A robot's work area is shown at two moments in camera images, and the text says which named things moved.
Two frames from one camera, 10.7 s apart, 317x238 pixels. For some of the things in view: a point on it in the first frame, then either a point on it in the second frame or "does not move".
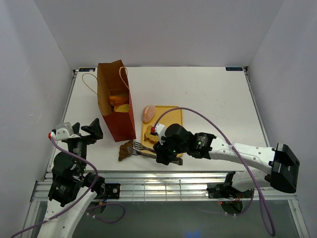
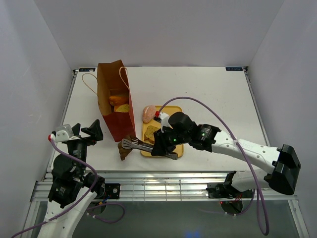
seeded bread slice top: (152, 138) does not move
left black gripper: (94, 128) does not move
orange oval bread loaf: (123, 108) does not move
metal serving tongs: (137, 145) to (135, 143)
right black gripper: (163, 157) to (160, 145)
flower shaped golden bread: (117, 100) does not move
